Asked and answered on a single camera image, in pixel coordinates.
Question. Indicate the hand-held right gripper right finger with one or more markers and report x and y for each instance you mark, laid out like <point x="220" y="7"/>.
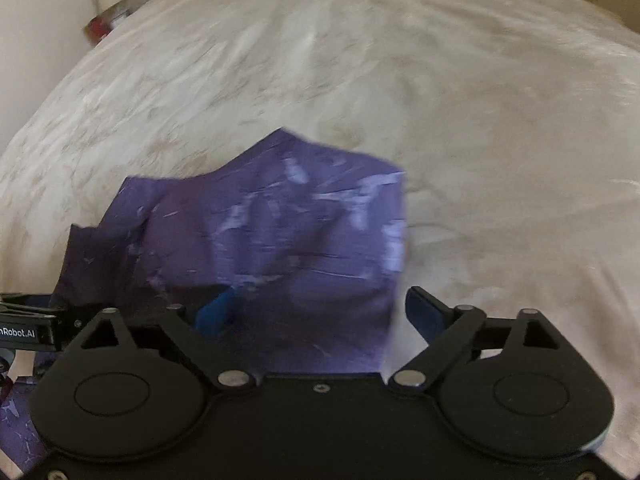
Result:
<point x="425" y="312"/>

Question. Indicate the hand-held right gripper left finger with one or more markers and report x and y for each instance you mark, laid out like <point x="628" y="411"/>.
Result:
<point x="216" y="315"/>

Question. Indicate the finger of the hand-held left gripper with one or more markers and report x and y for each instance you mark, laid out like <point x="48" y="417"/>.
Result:
<point x="30" y="302"/>

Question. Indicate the purple patterned hooded jacket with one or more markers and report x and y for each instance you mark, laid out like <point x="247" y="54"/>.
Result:
<point x="300" y="240"/>

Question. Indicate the bed with white bedspread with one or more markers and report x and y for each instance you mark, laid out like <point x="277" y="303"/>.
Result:
<point x="450" y="110"/>

